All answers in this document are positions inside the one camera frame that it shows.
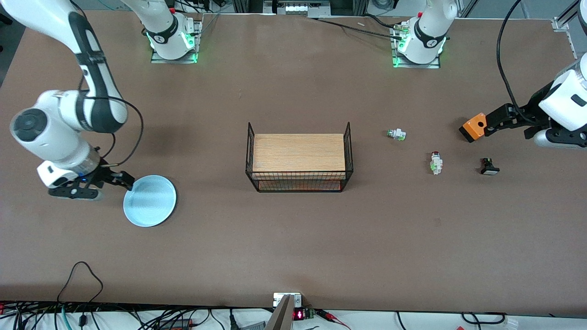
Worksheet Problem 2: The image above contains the light blue round plate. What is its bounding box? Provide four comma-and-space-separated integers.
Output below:
123, 175, 177, 228

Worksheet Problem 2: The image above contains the orange button box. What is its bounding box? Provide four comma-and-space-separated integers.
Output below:
459, 112, 487, 143

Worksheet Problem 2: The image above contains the aluminium corner profile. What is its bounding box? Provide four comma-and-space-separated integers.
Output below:
552, 0, 587, 90

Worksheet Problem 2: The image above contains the black power adapter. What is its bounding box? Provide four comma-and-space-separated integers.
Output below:
158, 319, 194, 330

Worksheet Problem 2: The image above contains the orange lower basket shelf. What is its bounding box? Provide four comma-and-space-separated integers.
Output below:
258, 180, 342, 191

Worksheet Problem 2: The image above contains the light wooden basket board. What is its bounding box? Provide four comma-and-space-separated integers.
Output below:
252, 133, 346, 174

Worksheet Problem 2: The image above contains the grey metal bar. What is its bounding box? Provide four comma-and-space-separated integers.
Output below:
265, 295, 295, 330

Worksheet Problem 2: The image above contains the metal equipment rack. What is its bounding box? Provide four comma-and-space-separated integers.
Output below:
263, 0, 332, 18

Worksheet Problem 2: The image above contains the red and black clip lead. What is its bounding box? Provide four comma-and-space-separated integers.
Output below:
316, 309, 351, 330

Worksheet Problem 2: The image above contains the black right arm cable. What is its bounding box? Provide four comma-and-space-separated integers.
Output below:
83, 94, 144, 168

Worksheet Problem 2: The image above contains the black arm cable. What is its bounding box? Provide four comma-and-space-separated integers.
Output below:
83, 94, 144, 168
496, 0, 523, 121

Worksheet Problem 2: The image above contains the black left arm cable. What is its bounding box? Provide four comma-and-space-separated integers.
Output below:
496, 0, 523, 121

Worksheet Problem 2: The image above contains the thin black looped cable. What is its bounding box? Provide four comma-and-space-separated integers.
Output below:
56, 261, 104, 305

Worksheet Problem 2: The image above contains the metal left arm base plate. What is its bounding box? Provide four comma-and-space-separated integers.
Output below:
391, 22, 442, 69

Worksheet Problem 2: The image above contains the black wire rack wooden shelf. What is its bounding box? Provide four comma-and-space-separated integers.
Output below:
245, 121, 354, 193

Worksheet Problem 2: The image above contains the long black table cable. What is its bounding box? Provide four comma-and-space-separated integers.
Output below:
305, 16, 404, 39

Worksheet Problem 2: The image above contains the silver mount plate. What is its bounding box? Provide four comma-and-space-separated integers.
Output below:
273, 292, 303, 308

